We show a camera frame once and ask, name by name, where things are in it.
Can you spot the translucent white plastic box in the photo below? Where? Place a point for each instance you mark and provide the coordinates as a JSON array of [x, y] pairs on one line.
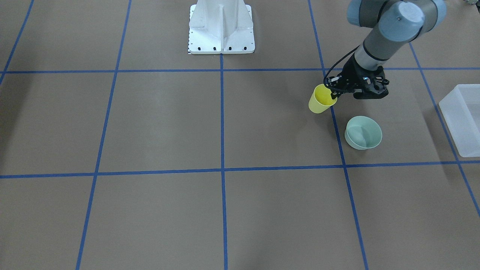
[[461, 111]]

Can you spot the mint green bowl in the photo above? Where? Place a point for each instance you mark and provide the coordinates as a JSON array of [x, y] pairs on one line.
[[363, 133]]

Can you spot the yellow plastic cup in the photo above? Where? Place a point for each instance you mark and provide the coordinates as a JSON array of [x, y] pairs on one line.
[[321, 99]]

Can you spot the white metal camera stand base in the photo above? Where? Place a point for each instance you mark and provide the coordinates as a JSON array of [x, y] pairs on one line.
[[221, 27]]

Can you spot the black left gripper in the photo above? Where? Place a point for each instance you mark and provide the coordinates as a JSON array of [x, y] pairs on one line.
[[351, 72]]

